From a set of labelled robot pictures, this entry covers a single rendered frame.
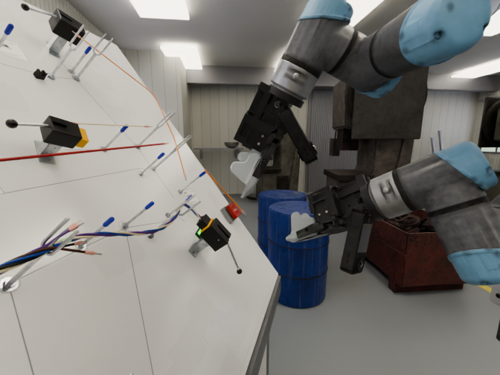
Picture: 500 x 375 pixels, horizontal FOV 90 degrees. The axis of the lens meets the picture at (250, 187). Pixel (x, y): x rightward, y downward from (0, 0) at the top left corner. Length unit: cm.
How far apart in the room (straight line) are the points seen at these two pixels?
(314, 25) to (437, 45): 18
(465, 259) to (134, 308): 49
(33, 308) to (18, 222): 12
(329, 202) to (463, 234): 20
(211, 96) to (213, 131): 82
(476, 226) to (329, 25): 35
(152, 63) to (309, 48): 503
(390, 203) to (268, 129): 24
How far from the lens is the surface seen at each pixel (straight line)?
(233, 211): 82
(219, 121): 643
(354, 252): 49
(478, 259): 45
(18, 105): 63
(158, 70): 538
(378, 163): 407
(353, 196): 51
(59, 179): 54
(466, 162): 45
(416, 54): 39
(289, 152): 564
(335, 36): 47
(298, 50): 46
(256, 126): 47
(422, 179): 45
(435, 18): 37
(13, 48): 76
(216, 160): 643
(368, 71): 46
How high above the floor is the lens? 134
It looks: 10 degrees down
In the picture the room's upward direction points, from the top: straight up
